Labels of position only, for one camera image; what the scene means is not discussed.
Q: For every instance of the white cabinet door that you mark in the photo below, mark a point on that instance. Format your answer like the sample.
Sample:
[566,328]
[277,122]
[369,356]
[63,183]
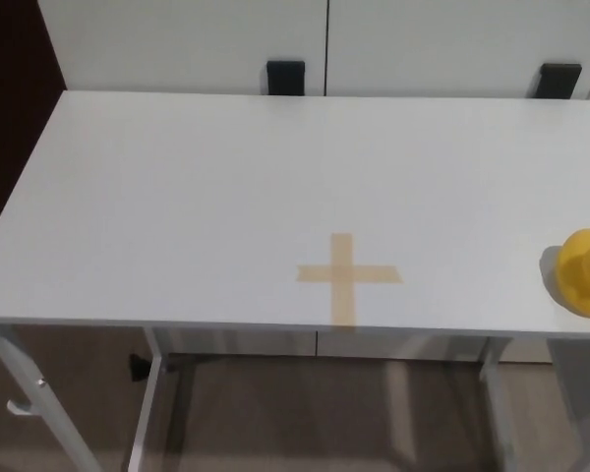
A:
[177,44]
[447,44]

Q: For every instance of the dark brown wooden panel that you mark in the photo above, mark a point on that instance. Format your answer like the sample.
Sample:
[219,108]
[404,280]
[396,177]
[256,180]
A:
[10,98]

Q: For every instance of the white leg hook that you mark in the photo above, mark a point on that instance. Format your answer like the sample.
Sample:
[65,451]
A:
[19,409]

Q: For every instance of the yellow rubber duck toy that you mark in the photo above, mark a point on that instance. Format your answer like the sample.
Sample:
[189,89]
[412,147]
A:
[577,265]

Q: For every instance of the left black wall bracket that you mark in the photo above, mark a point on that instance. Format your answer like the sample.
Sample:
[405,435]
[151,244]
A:
[285,77]

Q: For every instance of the right black wall bracket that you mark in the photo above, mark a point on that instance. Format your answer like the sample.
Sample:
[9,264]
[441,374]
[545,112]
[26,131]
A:
[559,81]

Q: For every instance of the black wall bracket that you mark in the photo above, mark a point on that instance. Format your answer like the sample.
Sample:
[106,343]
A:
[559,81]
[285,77]

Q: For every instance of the white desk leg with hook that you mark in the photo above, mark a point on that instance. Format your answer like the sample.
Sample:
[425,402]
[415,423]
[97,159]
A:
[29,378]

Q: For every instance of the black floor foot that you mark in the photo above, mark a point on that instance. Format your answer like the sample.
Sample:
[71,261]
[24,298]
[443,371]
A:
[138,368]

